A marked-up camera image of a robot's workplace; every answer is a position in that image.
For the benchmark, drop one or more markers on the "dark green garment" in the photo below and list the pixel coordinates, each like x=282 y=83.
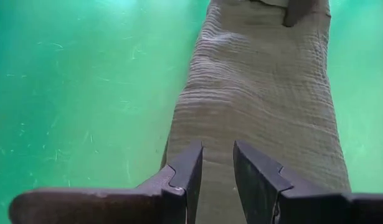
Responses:
x=256 y=93

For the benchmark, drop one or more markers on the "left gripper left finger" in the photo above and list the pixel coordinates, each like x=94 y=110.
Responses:
x=116 y=205

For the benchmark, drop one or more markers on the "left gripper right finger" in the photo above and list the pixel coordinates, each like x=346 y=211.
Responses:
x=303 y=208

